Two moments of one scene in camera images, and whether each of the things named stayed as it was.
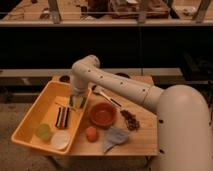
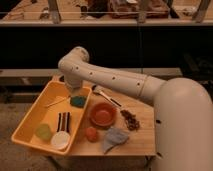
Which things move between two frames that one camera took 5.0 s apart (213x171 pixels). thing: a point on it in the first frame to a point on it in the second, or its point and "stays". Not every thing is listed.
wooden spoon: (68, 107) to (60, 98)
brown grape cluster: (130, 119) stays
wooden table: (115, 123) stays
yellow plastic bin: (51, 123) stays
